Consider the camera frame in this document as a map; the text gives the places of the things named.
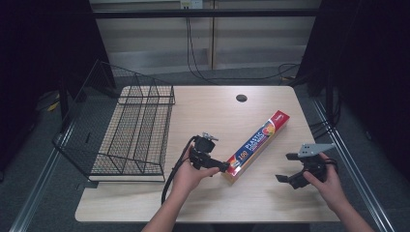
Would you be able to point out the dark horizontal metal bar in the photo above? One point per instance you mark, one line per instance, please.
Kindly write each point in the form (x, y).
(206, 13)

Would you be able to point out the long plastic wrap box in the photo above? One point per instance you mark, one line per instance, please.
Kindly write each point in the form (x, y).
(257, 145)

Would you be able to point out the person's left hand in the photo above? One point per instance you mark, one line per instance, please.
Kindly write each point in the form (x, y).
(187, 176)

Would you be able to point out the metal floor rail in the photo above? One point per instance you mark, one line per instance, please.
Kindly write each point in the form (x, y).
(351, 161)
(38, 187)

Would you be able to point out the yellow floor object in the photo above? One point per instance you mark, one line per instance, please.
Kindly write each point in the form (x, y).
(53, 106)

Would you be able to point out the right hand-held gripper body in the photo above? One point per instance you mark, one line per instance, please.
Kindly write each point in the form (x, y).
(312, 161)

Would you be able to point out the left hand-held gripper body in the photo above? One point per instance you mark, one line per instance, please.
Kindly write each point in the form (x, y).
(203, 147)

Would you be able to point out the person's right hand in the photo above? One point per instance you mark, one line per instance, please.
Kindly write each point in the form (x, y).
(328, 187)

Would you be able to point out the black curtain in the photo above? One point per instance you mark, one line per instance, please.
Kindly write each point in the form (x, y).
(38, 58)
(370, 71)

